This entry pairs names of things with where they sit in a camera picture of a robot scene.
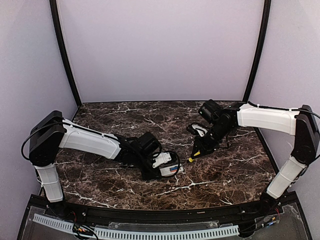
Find yellow handled screwdriver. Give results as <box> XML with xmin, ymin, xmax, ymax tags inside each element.
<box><xmin>188</xmin><ymin>150</ymin><xmax>201</xmax><ymax>163</ymax></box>

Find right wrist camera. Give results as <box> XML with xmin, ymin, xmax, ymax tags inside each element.
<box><xmin>198</xmin><ymin>99</ymin><xmax>222</xmax><ymax>124</ymax></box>

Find white remote control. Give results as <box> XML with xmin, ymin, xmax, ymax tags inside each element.
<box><xmin>159</xmin><ymin>164</ymin><xmax>184</xmax><ymax>177</ymax></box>

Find blue red battery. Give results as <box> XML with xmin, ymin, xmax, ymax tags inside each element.
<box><xmin>169</xmin><ymin>166</ymin><xmax>178</xmax><ymax>173</ymax></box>

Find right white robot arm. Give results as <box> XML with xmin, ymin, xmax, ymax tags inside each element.
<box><xmin>187</xmin><ymin>99</ymin><xmax>320</xmax><ymax>215</ymax></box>

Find black frame post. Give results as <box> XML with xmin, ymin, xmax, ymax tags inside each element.
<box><xmin>242</xmin><ymin>0</ymin><xmax>272</xmax><ymax>102</ymax></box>
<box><xmin>49</xmin><ymin>0</ymin><xmax>82</xmax><ymax>108</ymax></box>

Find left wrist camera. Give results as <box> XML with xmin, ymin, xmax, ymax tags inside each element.
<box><xmin>138</xmin><ymin>132</ymin><xmax>161</xmax><ymax>156</ymax></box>

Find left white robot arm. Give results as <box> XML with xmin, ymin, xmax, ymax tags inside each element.
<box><xmin>24</xmin><ymin>110</ymin><xmax>166</xmax><ymax>203</ymax></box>

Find right black frame post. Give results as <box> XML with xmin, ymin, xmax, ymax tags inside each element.
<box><xmin>242</xmin><ymin>0</ymin><xmax>272</xmax><ymax>102</ymax></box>

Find white slotted cable duct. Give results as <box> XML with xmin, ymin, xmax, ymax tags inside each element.
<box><xmin>32</xmin><ymin>213</ymin><xmax>239</xmax><ymax>240</ymax></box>

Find left black frame post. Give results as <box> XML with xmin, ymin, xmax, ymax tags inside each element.
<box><xmin>49</xmin><ymin>0</ymin><xmax>82</xmax><ymax>108</ymax></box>

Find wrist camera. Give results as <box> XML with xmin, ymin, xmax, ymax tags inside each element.
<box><xmin>138</xmin><ymin>132</ymin><xmax>161</xmax><ymax>156</ymax></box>
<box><xmin>198</xmin><ymin>99</ymin><xmax>222</xmax><ymax>124</ymax></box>

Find black front rail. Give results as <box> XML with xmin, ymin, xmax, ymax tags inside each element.
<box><xmin>29</xmin><ymin>194</ymin><xmax>298</xmax><ymax>226</ymax></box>

